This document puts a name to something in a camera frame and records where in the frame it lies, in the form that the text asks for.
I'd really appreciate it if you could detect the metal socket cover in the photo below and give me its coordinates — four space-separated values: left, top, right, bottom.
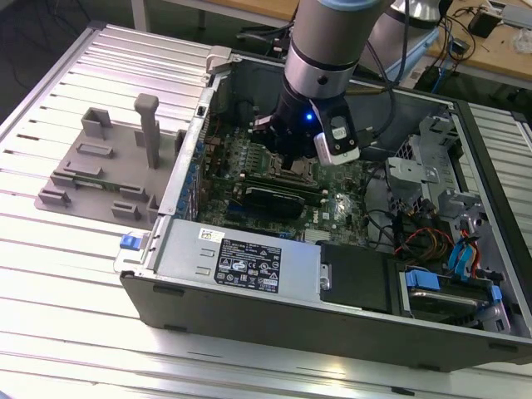
269 155 318 183

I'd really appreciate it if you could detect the CPU socket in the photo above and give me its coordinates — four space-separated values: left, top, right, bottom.
268 151 319 186

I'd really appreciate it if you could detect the black graphics card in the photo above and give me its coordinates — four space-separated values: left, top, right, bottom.
240 185 308 220

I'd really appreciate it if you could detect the green motherboard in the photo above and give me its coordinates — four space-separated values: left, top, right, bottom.
195 120 375 250

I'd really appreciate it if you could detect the silver metal drive cage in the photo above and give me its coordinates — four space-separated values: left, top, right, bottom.
384 114 465 217

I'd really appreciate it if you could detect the silver power supply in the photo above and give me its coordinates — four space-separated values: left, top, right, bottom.
155 219 323 300

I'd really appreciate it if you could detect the black plastic cover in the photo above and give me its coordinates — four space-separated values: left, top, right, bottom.
318 240 402 316

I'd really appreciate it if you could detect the black open PC case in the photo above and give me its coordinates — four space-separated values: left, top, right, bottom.
111 44 532 373

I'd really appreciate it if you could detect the grey plastic parts rack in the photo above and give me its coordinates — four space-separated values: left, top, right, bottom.
32 93 188 229

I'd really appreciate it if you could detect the blue disk carrier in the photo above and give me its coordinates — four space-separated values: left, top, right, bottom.
403 268 505 308

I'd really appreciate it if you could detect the green RAM stick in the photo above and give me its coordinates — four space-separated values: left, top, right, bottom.
73 176 122 193

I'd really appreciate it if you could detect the silver hard disk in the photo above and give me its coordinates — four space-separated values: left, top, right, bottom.
409 288 491 325

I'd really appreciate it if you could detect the wooden desk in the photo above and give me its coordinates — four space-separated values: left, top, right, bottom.
431 0 532 82

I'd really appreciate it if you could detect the small black box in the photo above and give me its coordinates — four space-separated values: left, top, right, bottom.
468 8 500 39

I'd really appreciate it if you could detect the grey flat device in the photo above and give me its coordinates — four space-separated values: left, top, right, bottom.
500 6 532 29

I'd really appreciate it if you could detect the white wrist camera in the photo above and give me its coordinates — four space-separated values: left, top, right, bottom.
311 99 362 167

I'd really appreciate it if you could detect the black power cable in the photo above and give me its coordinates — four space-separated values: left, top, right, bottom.
365 207 403 255

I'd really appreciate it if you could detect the red yellow wire bundle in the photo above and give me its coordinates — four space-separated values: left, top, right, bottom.
394 227 455 255

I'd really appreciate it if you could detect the blue flat wire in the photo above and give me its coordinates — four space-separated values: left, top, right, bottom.
461 234 480 279
448 243 467 278

